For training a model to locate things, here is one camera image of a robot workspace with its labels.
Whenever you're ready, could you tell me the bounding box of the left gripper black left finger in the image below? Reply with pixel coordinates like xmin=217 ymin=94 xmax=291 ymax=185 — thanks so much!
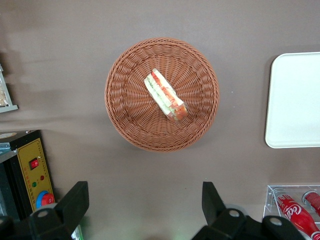
xmin=28 ymin=181 xmax=90 ymax=240

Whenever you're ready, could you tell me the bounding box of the red Coca-Cola bottle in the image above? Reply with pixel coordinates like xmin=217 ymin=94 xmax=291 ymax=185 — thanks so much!
xmin=302 ymin=191 xmax=320 ymax=217
xmin=274 ymin=194 xmax=320 ymax=240

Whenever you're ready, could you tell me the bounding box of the black yellow control box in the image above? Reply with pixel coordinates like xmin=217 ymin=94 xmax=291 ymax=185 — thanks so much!
xmin=0 ymin=129 xmax=56 ymax=221

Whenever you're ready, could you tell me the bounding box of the clear acrylic bottle box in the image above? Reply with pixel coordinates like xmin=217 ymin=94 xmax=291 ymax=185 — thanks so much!
xmin=262 ymin=184 xmax=320 ymax=240

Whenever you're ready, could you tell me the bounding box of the triangle sandwich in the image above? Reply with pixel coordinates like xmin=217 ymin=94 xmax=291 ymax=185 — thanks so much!
xmin=143 ymin=67 xmax=188 ymax=124

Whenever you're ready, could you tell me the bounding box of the grey display rack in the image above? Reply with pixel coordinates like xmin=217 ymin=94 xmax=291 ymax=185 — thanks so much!
xmin=0 ymin=63 xmax=19 ymax=113

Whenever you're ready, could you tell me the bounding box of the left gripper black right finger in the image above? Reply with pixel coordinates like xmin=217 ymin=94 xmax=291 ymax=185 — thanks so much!
xmin=192 ymin=181 xmax=261 ymax=240

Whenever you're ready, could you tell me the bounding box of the brown round wicker basket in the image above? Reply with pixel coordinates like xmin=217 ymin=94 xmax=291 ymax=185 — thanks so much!
xmin=104 ymin=37 xmax=220 ymax=153

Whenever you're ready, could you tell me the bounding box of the white plastic tray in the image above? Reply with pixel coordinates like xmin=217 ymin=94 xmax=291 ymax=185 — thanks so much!
xmin=264 ymin=51 xmax=320 ymax=149

